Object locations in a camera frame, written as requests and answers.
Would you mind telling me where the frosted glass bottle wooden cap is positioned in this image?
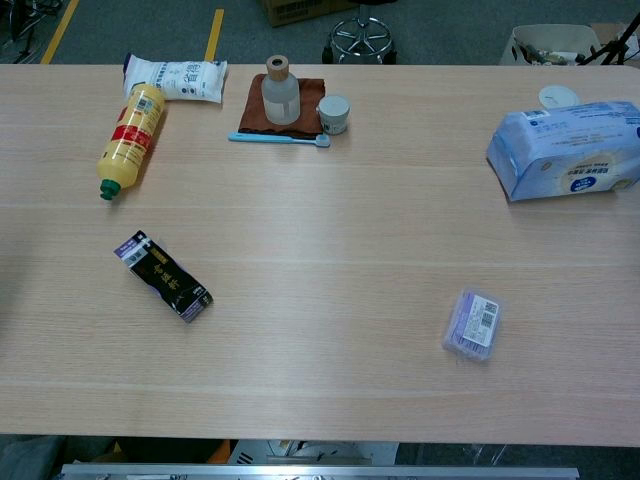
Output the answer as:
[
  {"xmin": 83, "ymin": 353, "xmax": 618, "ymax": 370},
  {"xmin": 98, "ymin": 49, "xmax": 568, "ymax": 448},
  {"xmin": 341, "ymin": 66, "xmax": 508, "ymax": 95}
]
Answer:
[{"xmin": 261, "ymin": 54, "xmax": 302, "ymax": 125}]

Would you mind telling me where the purple cotton swab box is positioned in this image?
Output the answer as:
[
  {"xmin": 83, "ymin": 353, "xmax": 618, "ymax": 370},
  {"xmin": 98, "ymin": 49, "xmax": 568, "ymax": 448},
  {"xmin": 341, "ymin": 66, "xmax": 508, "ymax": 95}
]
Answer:
[{"xmin": 441, "ymin": 285, "xmax": 505, "ymax": 363}]

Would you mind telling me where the yellow bottle green cap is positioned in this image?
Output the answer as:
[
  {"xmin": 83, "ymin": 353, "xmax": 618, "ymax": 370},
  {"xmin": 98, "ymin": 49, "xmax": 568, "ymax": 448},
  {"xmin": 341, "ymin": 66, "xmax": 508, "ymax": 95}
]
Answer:
[{"xmin": 95, "ymin": 83, "xmax": 167, "ymax": 201}]

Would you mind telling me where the cardboard box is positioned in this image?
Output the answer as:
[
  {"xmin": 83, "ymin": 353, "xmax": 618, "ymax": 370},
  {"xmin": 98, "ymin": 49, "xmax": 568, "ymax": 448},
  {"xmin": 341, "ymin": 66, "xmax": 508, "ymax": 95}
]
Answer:
[{"xmin": 255, "ymin": 0, "xmax": 360, "ymax": 28}]

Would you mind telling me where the light blue toothbrush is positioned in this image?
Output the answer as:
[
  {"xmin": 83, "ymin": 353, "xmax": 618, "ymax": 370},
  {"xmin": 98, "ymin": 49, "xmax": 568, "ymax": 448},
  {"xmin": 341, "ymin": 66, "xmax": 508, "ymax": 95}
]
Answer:
[{"xmin": 228, "ymin": 131, "xmax": 332, "ymax": 149}]

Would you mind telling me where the small white cup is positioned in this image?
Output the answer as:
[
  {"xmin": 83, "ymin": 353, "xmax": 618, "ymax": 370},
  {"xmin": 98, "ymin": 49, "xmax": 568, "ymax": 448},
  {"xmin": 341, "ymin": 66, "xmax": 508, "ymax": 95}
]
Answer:
[{"xmin": 316, "ymin": 94, "xmax": 352, "ymax": 136}]

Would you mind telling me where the brown folded cloth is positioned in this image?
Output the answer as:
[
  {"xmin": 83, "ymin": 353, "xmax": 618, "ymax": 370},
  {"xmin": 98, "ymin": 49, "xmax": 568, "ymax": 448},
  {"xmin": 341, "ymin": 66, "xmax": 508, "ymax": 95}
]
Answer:
[{"xmin": 237, "ymin": 73, "xmax": 327, "ymax": 137}]

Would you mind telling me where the chrome stool base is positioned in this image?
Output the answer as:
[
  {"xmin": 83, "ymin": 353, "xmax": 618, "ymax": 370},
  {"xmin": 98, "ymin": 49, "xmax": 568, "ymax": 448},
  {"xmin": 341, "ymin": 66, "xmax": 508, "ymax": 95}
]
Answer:
[{"xmin": 321, "ymin": 0, "xmax": 399, "ymax": 65}]

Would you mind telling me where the white salt bag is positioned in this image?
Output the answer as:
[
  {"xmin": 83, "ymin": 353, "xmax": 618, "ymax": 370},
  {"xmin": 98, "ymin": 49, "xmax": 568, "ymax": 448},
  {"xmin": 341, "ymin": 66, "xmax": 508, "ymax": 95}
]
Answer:
[{"xmin": 122, "ymin": 52, "xmax": 229, "ymax": 105}]

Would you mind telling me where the blue tissue pack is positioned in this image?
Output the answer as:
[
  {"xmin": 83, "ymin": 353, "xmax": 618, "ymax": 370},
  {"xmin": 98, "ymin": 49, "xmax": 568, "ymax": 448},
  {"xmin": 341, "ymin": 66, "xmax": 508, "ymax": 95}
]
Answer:
[{"xmin": 485, "ymin": 100, "xmax": 640, "ymax": 203}]

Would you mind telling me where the white round lid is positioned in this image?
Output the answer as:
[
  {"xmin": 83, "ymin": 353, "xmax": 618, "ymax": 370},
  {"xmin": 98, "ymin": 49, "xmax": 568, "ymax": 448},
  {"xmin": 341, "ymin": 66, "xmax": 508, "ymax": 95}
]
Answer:
[{"xmin": 538, "ymin": 84, "xmax": 581, "ymax": 110}]

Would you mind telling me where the white storage bin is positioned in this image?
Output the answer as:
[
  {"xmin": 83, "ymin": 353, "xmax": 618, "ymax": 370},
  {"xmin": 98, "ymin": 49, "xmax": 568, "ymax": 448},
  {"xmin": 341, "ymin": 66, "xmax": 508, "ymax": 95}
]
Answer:
[{"xmin": 499, "ymin": 24, "xmax": 604, "ymax": 66}]

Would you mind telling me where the black tripod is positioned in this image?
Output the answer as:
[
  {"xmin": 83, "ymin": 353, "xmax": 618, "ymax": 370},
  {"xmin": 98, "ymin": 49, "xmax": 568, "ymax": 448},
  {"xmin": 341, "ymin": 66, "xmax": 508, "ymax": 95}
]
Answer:
[{"xmin": 574, "ymin": 10, "xmax": 640, "ymax": 66}]

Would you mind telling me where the aluminium rail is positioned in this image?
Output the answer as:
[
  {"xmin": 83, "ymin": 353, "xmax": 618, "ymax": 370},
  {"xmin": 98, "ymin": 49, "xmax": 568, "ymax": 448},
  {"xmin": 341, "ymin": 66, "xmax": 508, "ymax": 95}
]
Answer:
[{"xmin": 58, "ymin": 463, "xmax": 581, "ymax": 480}]

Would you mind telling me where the black cable bundle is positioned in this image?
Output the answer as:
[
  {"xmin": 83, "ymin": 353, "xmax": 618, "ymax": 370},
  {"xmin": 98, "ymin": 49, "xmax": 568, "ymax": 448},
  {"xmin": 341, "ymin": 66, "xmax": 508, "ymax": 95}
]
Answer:
[{"xmin": 0, "ymin": 0, "xmax": 64, "ymax": 64}]

